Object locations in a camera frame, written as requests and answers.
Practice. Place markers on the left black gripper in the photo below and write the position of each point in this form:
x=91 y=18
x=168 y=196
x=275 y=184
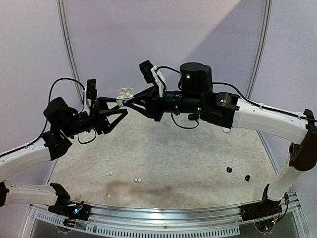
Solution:
x=98 y=117

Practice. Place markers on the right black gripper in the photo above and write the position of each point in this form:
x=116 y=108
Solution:
x=156 y=105

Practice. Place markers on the white stem earbud charging case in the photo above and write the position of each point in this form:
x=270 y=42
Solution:
x=124 y=94

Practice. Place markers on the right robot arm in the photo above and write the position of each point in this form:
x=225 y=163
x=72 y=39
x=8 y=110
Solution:
x=231 y=110

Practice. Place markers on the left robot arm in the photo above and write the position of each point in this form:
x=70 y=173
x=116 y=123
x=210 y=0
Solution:
x=66 y=122

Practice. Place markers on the black earbud charging case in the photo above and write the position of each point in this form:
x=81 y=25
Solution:
x=193 y=117

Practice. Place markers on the white oval charging case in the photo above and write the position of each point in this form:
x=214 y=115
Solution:
x=226 y=130

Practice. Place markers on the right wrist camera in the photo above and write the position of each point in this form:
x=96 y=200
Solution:
x=152 y=74

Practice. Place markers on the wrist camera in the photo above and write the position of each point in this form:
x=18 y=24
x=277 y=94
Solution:
x=90 y=94
x=152 y=74

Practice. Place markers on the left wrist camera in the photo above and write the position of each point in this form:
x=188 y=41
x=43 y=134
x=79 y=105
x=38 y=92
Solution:
x=90 y=94

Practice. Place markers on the left aluminium frame post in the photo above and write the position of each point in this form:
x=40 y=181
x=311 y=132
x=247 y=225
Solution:
x=66 y=38

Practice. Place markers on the aluminium frame post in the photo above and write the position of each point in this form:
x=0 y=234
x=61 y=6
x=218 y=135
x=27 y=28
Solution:
x=260 y=47
x=66 y=38

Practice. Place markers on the right aluminium frame post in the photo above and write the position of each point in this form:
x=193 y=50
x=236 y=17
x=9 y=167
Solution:
x=260 y=47

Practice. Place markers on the aluminium front rail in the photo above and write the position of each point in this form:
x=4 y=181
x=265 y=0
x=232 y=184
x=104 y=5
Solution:
x=218 y=222

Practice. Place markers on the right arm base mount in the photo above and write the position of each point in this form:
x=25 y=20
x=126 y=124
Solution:
x=260 y=209

